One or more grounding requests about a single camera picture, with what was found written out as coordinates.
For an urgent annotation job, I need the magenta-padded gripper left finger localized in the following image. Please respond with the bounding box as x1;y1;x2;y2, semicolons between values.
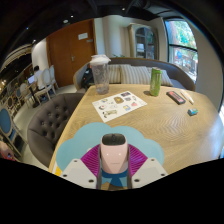
60;144;104;190

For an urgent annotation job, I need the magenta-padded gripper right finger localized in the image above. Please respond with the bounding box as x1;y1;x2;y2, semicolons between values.
126;144;169;190

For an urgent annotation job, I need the pink computer mouse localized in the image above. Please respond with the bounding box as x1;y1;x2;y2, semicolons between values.
99;132;129;175

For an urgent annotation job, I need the blue cloud-shaped mouse pad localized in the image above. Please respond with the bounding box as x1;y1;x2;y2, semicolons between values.
55;121;165;188

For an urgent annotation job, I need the yellow card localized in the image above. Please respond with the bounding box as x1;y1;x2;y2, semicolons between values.
52;165;63;177

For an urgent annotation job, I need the grey tufted armchair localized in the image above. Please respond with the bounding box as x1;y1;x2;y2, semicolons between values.
27;92;86;168

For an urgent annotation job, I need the small green-blue pack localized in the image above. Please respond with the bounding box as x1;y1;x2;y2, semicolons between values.
187;107;199;117

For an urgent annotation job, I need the white sticker sheet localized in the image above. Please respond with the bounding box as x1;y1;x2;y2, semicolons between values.
91;90;148;124

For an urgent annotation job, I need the black box with orange print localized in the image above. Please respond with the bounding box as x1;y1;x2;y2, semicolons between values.
166;90;187;106

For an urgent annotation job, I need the white tube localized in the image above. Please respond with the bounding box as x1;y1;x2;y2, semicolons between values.
179;89;195;105

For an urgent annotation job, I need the blue upholstered chair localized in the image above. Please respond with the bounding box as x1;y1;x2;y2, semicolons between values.
0;106;26;158

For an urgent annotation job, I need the green drink can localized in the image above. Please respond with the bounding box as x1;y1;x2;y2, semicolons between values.
149;67;164;98

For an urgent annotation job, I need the black backpack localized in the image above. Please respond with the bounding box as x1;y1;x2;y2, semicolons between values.
81;63;95;90

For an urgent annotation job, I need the group of white chairs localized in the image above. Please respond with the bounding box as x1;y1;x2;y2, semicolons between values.
34;64;60;101

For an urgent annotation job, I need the clear shaker bottle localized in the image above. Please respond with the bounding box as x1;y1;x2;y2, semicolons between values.
89;54;112;95

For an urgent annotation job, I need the person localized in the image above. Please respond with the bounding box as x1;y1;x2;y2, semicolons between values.
32;65;44;91

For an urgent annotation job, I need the grey curved sofa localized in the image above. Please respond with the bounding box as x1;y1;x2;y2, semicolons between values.
72;57;197;94

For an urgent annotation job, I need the brown wooden door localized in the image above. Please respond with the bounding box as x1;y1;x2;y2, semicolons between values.
46;18;97;88

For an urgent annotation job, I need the large window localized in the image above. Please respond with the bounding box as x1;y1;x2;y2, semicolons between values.
164;19;199;83

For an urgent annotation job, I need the glass-door cabinet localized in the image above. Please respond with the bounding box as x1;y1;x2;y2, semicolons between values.
128;23;158;60

